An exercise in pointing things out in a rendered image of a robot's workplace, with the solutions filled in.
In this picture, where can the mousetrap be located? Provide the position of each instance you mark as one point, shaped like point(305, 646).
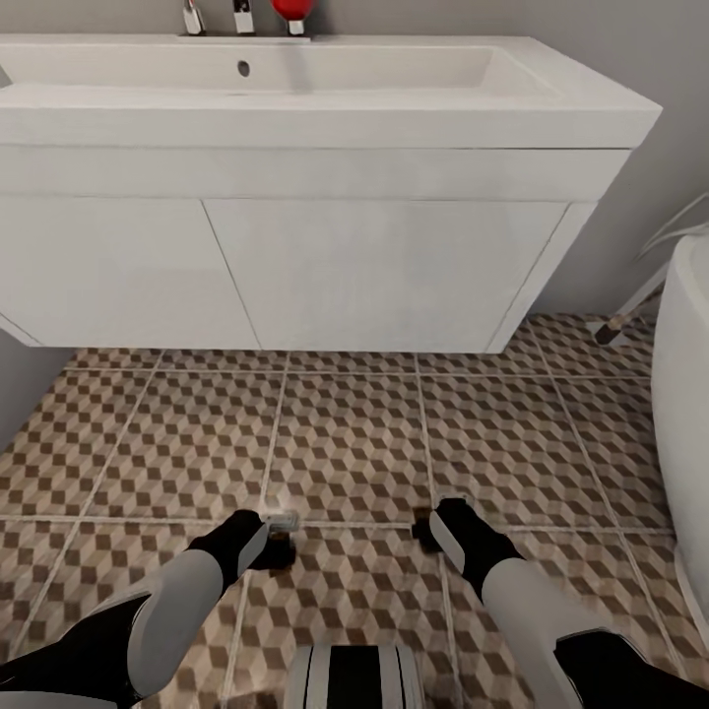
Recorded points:
point(273, 573)
point(423, 512)

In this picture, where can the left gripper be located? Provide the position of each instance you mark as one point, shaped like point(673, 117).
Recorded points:
point(278, 556)

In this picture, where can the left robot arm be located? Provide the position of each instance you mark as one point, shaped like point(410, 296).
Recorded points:
point(130, 646)

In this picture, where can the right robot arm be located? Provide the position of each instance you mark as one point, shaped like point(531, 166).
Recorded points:
point(571, 657)

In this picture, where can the bathtub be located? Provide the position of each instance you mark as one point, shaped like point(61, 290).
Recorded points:
point(680, 396)

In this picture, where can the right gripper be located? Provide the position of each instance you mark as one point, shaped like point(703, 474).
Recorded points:
point(421, 531)

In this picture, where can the furniture sink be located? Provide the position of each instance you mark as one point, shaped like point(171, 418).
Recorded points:
point(354, 193)

